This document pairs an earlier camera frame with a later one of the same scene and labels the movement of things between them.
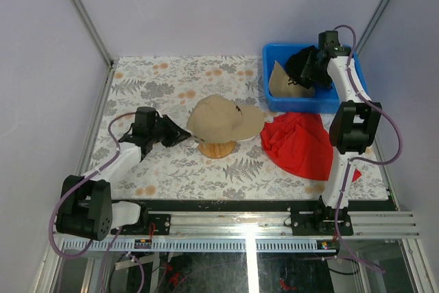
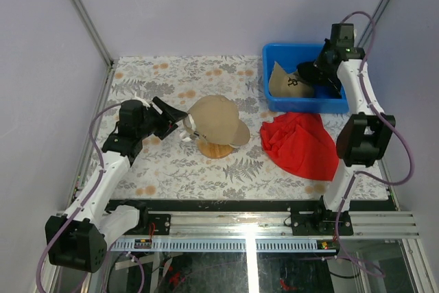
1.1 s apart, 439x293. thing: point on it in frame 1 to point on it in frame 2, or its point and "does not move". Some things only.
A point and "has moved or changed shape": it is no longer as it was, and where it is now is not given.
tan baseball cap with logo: [217, 119] has moved or changed shape
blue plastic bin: [326, 101] does not move
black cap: [295, 64] has moved or changed shape
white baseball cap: [217, 135] to [189, 127]
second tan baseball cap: [279, 86] does not move
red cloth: [300, 143] does not move
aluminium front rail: [278, 225] does not move
